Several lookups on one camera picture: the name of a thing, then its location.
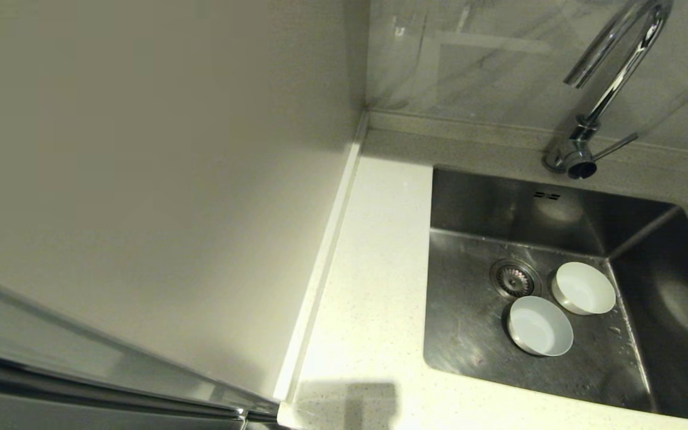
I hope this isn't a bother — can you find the white ceramic bowl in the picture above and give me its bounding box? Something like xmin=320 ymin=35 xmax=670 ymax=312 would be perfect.
xmin=551 ymin=261 xmax=618 ymax=316
xmin=506 ymin=296 xmax=575 ymax=358

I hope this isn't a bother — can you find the stainless steel sink basin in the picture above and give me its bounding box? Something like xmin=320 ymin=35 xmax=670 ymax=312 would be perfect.
xmin=423 ymin=166 xmax=688 ymax=425

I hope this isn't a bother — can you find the white counter edge strip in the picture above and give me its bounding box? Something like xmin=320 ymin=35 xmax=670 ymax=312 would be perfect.
xmin=274 ymin=112 xmax=370 ymax=402

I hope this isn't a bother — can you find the round metal drain strainer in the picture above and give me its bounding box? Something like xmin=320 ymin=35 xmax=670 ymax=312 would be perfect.
xmin=490 ymin=258 xmax=543 ymax=304

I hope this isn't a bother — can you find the white cabinet side panel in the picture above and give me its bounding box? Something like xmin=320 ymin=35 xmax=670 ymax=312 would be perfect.
xmin=0 ymin=0 xmax=371 ymax=401

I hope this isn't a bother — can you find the chrome gooseneck faucet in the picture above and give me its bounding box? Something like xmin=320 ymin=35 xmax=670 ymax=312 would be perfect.
xmin=544 ymin=0 xmax=676 ymax=180

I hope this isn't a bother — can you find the chrome faucet lever handle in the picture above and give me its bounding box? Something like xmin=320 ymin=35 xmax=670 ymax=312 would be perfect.
xmin=592 ymin=133 xmax=640 ymax=163

